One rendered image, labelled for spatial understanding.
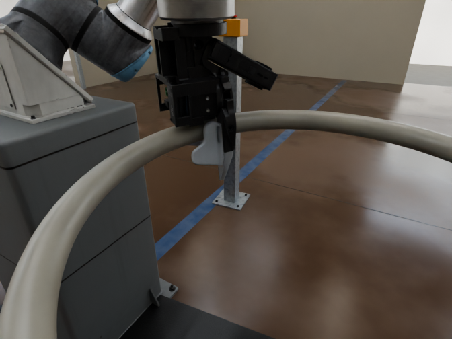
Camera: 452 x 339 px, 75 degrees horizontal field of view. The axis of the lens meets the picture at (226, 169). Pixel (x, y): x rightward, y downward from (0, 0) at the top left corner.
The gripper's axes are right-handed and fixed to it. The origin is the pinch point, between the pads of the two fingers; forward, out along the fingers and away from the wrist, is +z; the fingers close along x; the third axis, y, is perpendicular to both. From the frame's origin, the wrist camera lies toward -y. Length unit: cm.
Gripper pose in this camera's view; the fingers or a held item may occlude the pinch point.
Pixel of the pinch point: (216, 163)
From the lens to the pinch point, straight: 46.7
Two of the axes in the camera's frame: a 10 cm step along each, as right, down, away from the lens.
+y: -8.9, 2.4, -3.9
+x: 4.6, 4.5, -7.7
